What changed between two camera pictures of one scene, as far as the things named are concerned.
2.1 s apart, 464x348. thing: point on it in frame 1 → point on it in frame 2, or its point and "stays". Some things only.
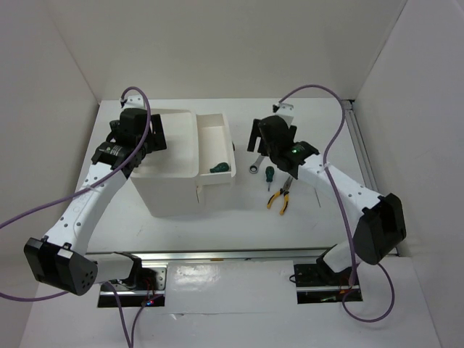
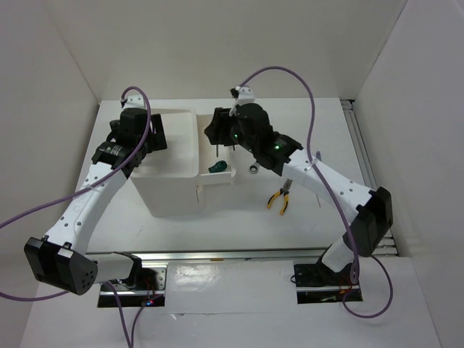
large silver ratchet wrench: (254, 167) stays
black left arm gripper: (157, 141) stays
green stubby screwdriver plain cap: (222, 167) stays
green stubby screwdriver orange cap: (269, 172) → (214, 131)
